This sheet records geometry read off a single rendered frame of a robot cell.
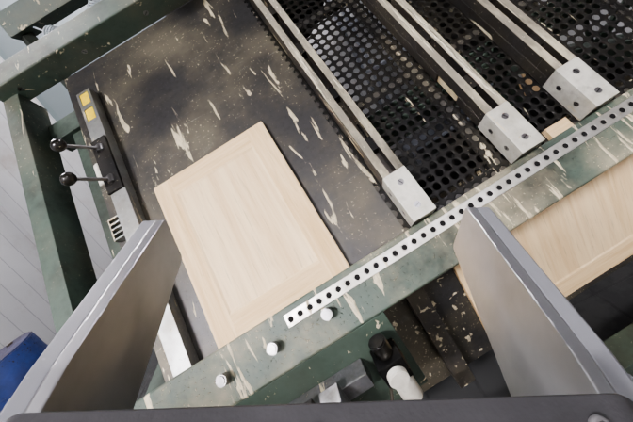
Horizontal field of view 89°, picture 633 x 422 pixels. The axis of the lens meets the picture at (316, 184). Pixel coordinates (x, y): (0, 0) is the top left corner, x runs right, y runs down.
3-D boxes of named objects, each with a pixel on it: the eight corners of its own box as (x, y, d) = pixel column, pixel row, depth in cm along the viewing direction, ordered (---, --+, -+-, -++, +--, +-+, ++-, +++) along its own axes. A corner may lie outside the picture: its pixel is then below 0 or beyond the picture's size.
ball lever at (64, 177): (115, 187, 96) (58, 188, 85) (111, 178, 97) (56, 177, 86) (119, 180, 94) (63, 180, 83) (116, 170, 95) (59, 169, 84)
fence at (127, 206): (183, 373, 79) (173, 378, 75) (86, 102, 112) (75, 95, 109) (200, 363, 79) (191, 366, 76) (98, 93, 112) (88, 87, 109)
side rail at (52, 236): (115, 418, 85) (78, 436, 74) (34, 117, 123) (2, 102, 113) (135, 406, 85) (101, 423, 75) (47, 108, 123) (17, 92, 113)
